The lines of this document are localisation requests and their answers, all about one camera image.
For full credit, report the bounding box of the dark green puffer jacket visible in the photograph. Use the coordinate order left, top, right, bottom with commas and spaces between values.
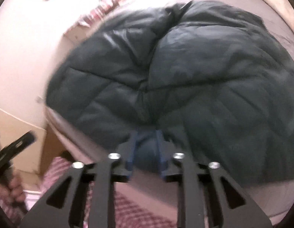
46, 1, 294, 186

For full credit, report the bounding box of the pink plaid pajama clothing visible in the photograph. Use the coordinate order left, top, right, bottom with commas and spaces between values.
0, 156, 176, 228

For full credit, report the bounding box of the person's left hand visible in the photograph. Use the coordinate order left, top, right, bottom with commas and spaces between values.
0, 171, 26, 204

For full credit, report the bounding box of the white bedside drawer table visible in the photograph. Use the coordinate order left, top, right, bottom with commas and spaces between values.
64, 25, 94, 45

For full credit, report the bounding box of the grey quilted bedspread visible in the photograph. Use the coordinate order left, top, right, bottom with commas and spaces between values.
198, 0, 294, 54

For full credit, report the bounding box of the white wall socket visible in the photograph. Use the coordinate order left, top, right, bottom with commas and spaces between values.
36, 96, 43, 104

